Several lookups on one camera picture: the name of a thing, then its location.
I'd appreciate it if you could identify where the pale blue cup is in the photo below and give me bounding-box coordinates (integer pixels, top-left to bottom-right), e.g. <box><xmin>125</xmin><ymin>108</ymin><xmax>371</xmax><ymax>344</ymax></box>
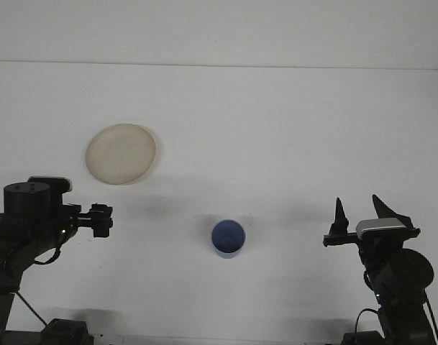
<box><xmin>211</xmin><ymin>218</ymin><xmax>247</xmax><ymax>259</ymax></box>

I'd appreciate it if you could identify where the pale round plate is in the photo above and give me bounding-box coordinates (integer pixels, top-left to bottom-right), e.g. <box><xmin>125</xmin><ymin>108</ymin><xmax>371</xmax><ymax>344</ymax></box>
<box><xmin>85</xmin><ymin>123</ymin><xmax>159</xmax><ymax>186</ymax></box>

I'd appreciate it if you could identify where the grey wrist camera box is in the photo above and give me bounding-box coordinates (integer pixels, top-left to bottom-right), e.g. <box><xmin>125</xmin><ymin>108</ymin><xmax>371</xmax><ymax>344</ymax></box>
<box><xmin>355</xmin><ymin>217</ymin><xmax>414</xmax><ymax>241</ymax></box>
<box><xmin>27</xmin><ymin>175</ymin><xmax>74</xmax><ymax>192</ymax></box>

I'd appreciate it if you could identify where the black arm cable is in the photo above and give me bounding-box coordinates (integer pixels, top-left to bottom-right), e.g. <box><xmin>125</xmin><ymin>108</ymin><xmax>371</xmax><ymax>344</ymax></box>
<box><xmin>354</xmin><ymin>290</ymin><xmax>438</xmax><ymax>345</ymax></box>
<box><xmin>2</xmin><ymin>240</ymin><xmax>63</xmax><ymax>328</ymax></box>

